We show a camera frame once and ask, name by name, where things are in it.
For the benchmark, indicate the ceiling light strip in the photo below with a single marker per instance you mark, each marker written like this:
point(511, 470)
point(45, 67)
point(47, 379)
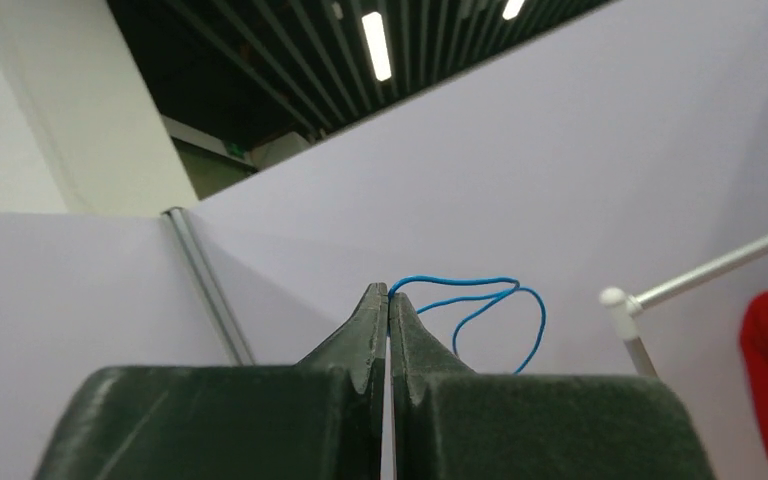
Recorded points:
point(376, 41)

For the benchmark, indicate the metal pole with white base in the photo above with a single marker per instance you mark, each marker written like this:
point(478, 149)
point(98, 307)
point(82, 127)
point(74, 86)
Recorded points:
point(625, 308)

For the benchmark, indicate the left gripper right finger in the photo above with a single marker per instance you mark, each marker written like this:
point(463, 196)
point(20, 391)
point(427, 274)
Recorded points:
point(454, 423)

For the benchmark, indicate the aluminium frame post left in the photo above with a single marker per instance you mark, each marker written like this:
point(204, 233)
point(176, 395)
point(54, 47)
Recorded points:
point(218, 307)

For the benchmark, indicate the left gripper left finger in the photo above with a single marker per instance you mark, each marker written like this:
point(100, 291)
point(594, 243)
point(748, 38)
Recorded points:
point(320, 418)

